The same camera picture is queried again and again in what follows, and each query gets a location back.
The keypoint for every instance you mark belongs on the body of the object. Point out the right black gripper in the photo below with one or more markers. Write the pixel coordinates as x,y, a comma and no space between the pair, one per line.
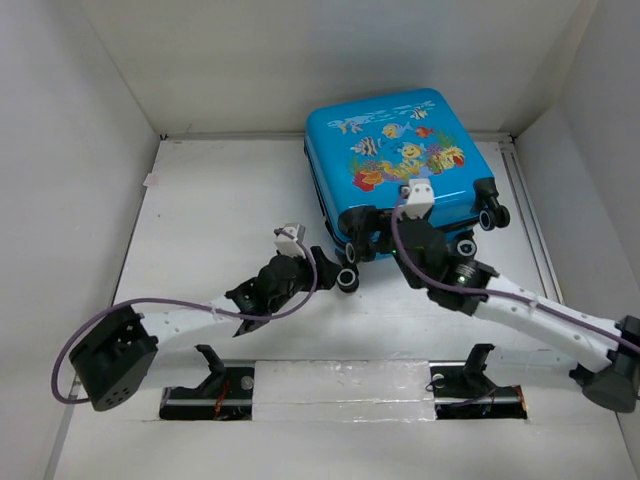
381,221

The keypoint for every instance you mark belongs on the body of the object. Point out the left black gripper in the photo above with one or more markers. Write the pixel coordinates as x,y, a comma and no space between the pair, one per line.
325,271

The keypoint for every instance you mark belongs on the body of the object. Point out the blue kids suitcase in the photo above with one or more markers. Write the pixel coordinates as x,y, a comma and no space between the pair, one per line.
361,153

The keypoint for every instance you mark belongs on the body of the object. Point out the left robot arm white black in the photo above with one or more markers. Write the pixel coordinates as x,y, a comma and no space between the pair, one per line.
113,355

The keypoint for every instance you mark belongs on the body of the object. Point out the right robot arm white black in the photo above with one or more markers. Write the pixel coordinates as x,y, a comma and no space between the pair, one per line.
605,351

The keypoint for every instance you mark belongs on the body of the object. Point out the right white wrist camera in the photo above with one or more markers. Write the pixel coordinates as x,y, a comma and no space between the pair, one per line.
419,198

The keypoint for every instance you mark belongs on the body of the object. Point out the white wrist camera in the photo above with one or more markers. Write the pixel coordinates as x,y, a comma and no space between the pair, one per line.
288,240
419,198

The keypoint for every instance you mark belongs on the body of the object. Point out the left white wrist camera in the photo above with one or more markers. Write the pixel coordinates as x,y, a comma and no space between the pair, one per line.
288,240

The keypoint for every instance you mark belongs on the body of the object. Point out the aluminium frame rail right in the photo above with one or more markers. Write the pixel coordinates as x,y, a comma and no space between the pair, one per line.
532,228

